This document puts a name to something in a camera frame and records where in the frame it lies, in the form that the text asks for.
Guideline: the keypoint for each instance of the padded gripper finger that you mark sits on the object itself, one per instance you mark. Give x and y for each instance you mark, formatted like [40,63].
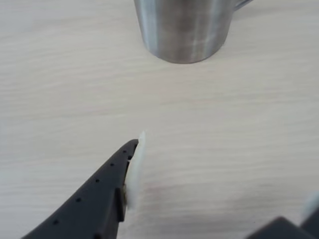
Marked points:
[286,230]
[94,199]

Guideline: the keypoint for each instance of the silver metal cup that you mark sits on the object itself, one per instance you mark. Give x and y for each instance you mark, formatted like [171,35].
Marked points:
[184,32]

